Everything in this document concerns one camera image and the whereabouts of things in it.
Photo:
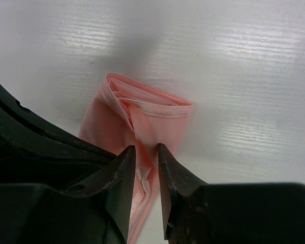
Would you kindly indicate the pink satin napkin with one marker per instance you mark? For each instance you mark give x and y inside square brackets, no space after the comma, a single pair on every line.
[126,112]

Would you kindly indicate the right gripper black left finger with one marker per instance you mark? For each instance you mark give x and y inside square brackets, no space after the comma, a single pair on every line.
[95,209]

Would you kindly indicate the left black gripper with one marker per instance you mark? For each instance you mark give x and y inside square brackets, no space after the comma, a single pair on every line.
[34,150]

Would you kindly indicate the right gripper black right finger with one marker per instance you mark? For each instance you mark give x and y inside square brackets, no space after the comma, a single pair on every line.
[194,211]

